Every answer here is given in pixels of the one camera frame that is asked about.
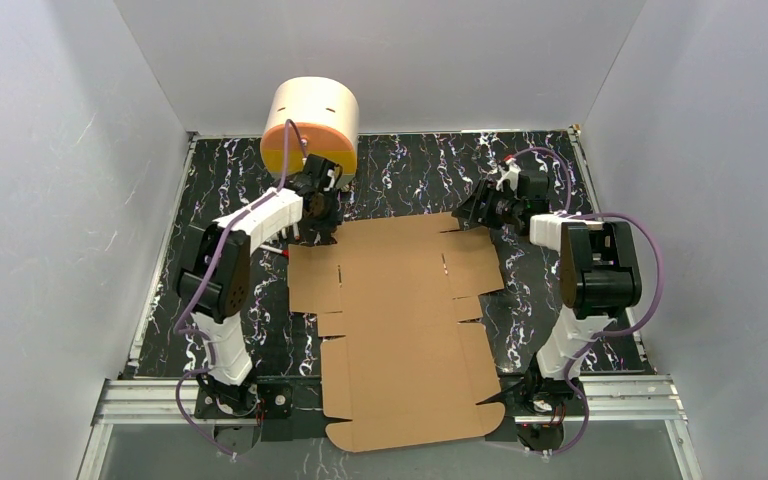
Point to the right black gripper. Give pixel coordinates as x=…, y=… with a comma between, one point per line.
x=485, y=193

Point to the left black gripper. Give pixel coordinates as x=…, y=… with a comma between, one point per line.
x=321, y=225

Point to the round white drawer cabinet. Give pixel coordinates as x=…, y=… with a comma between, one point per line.
x=326, y=113

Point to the brown cardboard box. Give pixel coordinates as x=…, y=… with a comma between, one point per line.
x=396, y=302

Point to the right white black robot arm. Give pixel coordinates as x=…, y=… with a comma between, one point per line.
x=599, y=273

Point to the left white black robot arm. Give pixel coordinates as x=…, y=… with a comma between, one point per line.
x=214, y=268

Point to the white marker red cap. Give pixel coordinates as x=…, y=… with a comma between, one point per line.
x=275, y=250

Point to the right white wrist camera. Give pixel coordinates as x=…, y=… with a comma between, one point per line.
x=510, y=173

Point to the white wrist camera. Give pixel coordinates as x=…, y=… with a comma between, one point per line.
x=331, y=177
x=510, y=173

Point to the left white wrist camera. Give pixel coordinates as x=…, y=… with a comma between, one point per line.
x=331, y=177

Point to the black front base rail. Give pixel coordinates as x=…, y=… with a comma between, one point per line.
x=298, y=408

